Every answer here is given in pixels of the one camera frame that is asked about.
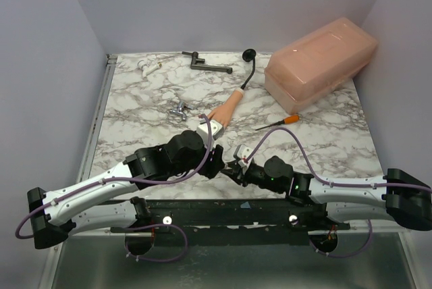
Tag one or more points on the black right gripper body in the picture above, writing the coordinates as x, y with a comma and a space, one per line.
238, 171

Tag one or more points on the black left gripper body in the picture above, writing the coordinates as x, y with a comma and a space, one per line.
209, 166

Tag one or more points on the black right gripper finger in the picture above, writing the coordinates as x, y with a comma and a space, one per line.
235, 175
237, 163

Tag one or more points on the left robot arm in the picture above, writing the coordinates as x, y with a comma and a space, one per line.
58, 214

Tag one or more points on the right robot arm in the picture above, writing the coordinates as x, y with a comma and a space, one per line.
396, 196

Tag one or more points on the mannequin practice hand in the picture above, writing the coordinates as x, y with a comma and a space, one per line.
223, 113

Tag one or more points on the chrome faucet tap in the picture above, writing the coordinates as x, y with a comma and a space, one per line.
180, 110

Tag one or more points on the white plastic faucet tap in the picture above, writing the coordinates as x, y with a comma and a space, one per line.
148, 68

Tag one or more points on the pink plastic storage box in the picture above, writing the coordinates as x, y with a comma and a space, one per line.
310, 68

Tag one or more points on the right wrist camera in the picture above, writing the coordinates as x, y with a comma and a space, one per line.
242, 153

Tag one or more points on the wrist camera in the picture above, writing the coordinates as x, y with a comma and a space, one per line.
213, 128
242, 153

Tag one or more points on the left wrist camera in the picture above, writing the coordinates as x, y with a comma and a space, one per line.
213, 128

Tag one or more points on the orange handled screwdriver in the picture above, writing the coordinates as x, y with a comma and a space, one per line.
288, 120

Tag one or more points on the black mounting rail base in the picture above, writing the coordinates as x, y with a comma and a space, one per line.
227, 222

